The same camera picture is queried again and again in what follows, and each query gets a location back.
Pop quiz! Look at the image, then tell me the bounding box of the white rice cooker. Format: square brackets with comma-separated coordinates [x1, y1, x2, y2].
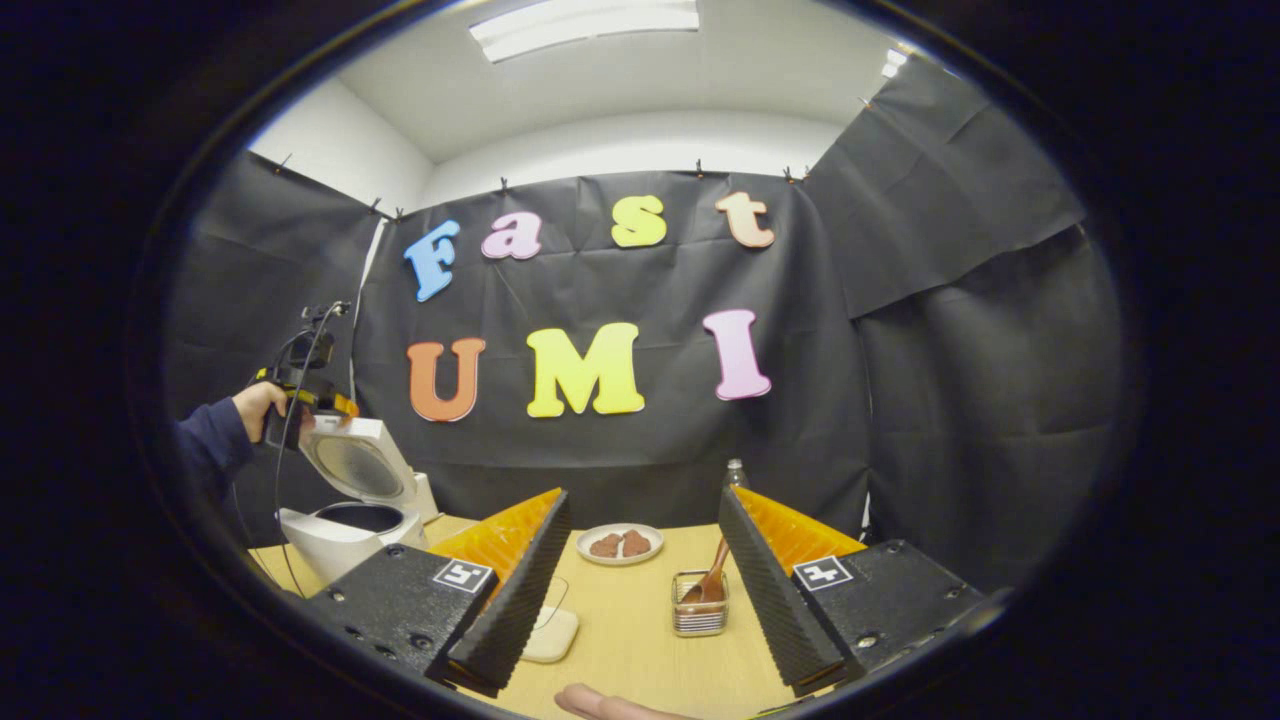
[278, 415, 441, 586]

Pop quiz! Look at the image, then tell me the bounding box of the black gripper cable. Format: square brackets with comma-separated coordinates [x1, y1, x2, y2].
[272, 330, 341, 596]

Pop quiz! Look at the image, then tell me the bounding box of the long ceiling light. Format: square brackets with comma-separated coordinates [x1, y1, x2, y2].
[470, 0, 701, 63]

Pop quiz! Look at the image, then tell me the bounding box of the white round plate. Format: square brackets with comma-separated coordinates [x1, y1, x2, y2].
[576, 522, 665, 567]

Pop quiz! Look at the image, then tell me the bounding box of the black backdrop cloth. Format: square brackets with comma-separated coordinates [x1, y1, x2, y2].
[165, 55, 1126, 591]

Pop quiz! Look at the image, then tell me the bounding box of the brown wooden spoon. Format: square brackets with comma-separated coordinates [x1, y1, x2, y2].
[680, 537, 732, 604]

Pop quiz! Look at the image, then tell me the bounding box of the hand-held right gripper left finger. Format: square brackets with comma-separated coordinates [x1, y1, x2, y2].
[305, 487, 573, 698]

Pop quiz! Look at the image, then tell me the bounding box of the metal wire chopstick holder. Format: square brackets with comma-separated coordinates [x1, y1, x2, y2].
[671, 569, 730, 638]

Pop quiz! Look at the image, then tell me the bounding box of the clear glass container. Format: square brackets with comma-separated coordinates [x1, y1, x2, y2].
[520, 575, 581, 664]

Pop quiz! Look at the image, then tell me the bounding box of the white rice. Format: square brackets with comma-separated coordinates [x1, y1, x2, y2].
[522, 608, 579, 663]

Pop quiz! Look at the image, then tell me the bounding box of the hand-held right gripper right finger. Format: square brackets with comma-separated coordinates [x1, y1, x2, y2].
[718, 485, 986, 698]

